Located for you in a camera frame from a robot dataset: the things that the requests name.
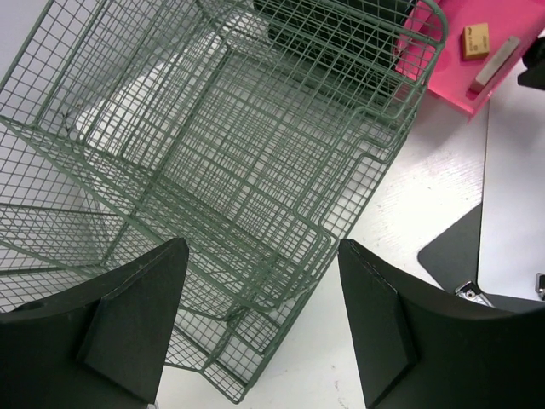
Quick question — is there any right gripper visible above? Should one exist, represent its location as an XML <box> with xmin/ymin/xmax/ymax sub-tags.
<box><xmin>517</xmin><ymin>37</ymin><xmax>545</xmax><ymax>91</ymax></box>

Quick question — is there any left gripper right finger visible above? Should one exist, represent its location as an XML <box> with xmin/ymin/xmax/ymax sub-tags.
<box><xmin>338</xmin><ymin>239</ymin><xmax>544</xmax><ymax>408</ymax></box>

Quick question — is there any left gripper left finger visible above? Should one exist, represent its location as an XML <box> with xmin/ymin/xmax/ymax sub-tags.
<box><xmin>1</xmin><ymin>238</ymin><xmax>189</xmax><ymax>408</ymax></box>

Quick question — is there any beige eraser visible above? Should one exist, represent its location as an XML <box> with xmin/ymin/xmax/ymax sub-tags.
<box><xmin>468</xmin><ymin>36</ymin><xmax>523</xmax><ymax>93</ymax></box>

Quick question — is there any small brown cube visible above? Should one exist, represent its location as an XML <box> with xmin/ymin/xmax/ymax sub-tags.
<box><xmin>461</xmin><ymin>23</ymin><xmax>490</xmax><ymax>60</ymax></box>

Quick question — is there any pink drawer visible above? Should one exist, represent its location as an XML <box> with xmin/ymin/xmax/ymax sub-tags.
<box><xmin>393</xmin><ymin>0</ymin><xmax>545</xmax><ymax>124</ymax></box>

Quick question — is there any white clipboard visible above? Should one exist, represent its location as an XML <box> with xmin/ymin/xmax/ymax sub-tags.
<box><xmin>478</xmin><ymin>73</ymin><xmax>544</xmax><ymax>301</ymax></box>

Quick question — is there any black clipboard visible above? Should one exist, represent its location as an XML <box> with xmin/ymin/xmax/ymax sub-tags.
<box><xmin>417</xmin><ymin>204</ymin><xmax>544</xmax><ymax>313</ymax></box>

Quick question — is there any black drawer cabinet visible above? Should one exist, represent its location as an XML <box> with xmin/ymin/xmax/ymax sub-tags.
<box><xmin>253</xmin><ymin>1</ymin><xmax>416</xmax><ymax>99</ymax></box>

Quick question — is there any green wire mesh organizer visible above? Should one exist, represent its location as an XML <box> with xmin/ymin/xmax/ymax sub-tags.
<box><xmin>1</xmin><ymin>1</ymin><xmax>448</xmax><ymax>404</ymax></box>

